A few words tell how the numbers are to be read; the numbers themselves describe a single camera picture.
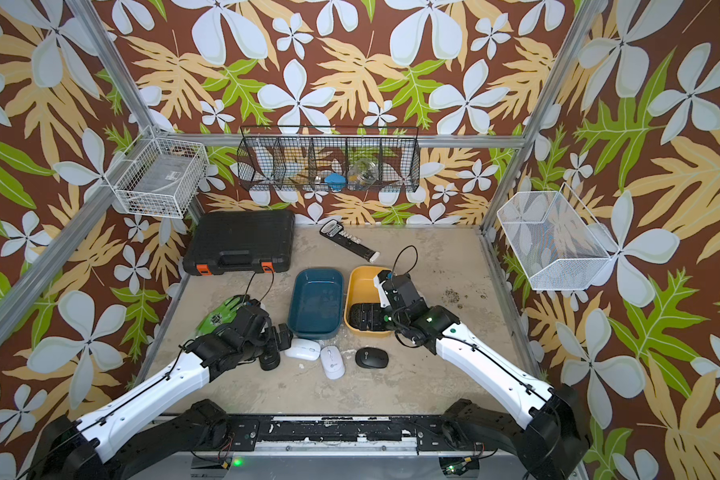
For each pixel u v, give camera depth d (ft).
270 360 2.76
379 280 2.39
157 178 2.76
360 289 3.32
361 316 2.26
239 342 2.01
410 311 1.92
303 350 2.81
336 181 3.11
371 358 2.77
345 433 2.46
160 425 1.84
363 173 3.18
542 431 1.23
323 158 3.18
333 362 2.74
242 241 3.54
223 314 3.06
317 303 2.99
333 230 3.89
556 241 2.64
